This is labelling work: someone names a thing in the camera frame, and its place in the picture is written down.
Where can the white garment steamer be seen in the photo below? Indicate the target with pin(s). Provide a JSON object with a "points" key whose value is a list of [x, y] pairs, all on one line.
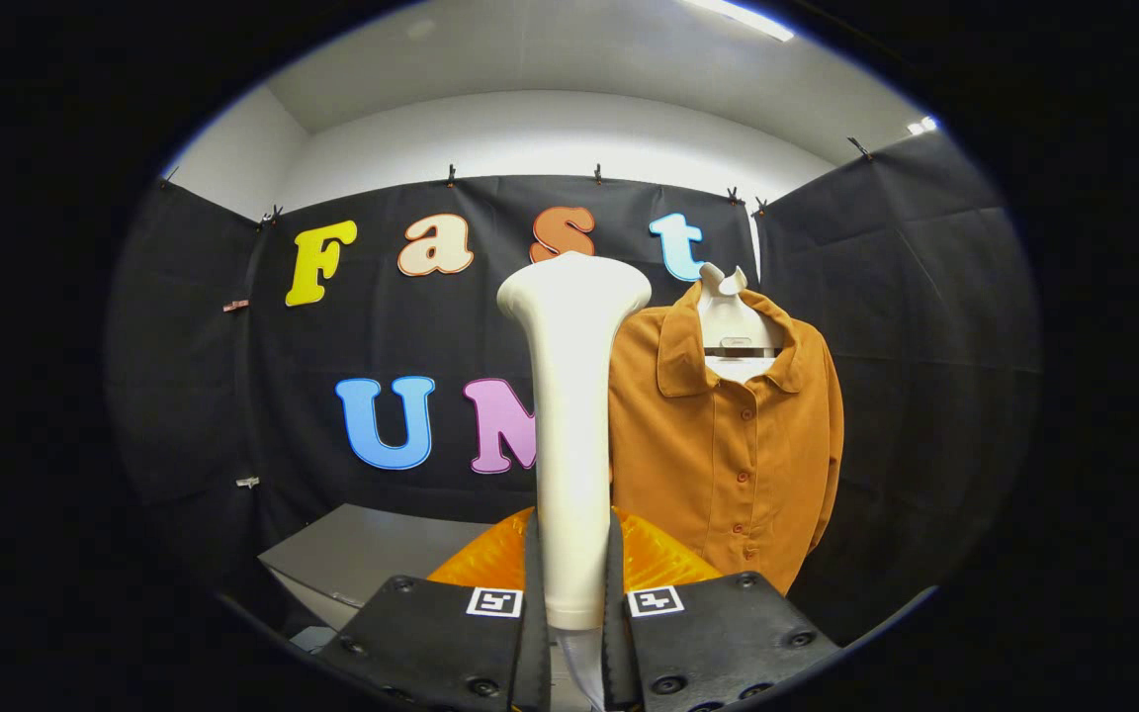
{"points": [[574, 415]]}

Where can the orange button-up shirt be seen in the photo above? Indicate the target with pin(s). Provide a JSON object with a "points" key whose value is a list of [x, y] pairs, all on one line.
{"points": [[708, 465]]}

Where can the long ceiling light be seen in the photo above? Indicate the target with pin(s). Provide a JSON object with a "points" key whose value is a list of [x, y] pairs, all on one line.
{"points": [[743, 18]]}

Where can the white mannequin torso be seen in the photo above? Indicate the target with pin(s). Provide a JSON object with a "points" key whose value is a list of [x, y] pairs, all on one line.
{"points": [[728, 316]]}

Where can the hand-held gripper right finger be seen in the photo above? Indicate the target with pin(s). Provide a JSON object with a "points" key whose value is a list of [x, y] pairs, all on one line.
{"points": [[728, 633]]}

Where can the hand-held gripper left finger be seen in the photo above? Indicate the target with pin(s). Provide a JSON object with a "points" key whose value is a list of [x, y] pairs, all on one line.
{"points": [[431, 638]]}

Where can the row of black clips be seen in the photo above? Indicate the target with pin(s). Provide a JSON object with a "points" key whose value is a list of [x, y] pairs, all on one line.
{"points": [[451, 178]]}

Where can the small ceiling light panel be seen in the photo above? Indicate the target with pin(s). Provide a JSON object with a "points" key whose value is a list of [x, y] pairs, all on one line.
{"points": [[922, 126]]}

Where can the grey cabinet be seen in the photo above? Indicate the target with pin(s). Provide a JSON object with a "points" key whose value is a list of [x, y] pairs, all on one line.
{"points": [[372, 549]]}

